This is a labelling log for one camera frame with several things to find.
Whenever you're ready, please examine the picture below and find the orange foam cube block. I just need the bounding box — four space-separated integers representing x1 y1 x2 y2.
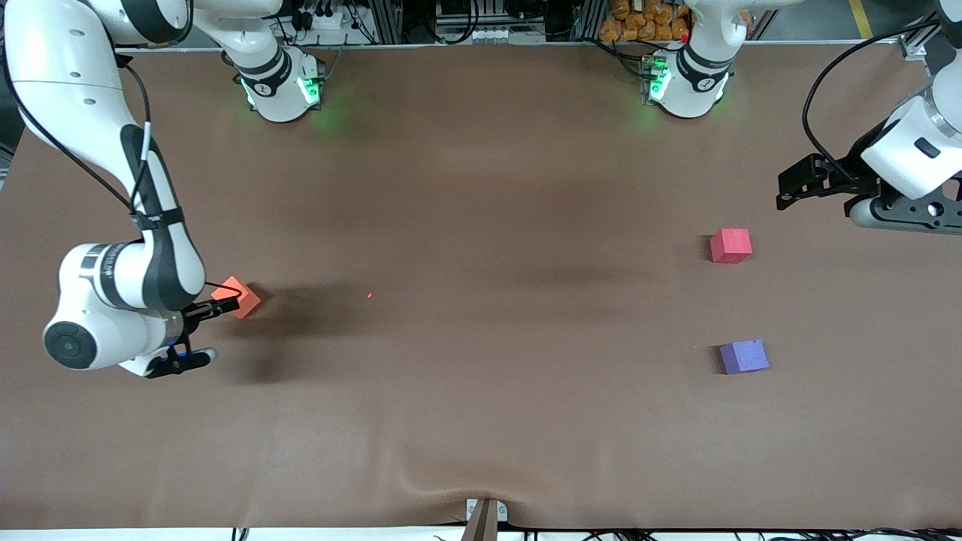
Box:
213 276 262 320

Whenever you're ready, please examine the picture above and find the red foam cube block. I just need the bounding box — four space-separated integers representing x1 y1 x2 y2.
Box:
709 228 753 264

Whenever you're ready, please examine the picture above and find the purple foam cube block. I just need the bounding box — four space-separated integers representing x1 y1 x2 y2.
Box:
719 339 770 376

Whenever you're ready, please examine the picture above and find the orange snack bags pile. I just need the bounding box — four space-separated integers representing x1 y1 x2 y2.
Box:
598 0 692 44

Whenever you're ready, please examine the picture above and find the brown table mat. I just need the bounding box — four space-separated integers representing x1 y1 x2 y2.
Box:
0 44 962 530

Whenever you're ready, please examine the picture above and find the white power strip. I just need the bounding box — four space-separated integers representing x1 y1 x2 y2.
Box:
299 9 346 32

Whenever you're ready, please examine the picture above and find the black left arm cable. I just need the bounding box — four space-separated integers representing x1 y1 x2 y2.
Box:
802 19 940 189

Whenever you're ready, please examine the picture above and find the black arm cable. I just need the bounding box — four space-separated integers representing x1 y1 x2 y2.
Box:
802 19 940 189
0 53 243 298

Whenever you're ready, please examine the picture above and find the aluminium corner frame rail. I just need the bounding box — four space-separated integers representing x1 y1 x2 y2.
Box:
898 17 944 61

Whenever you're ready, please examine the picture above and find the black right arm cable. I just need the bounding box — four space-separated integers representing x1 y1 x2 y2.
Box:
0 53 243 298

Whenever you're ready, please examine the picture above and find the aluminium frame post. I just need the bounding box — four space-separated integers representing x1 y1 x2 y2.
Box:
374 0 403 44
577 0 606 42

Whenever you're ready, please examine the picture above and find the white metal clamp bracket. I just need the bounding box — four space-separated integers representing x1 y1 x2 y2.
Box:
465 498 509 524

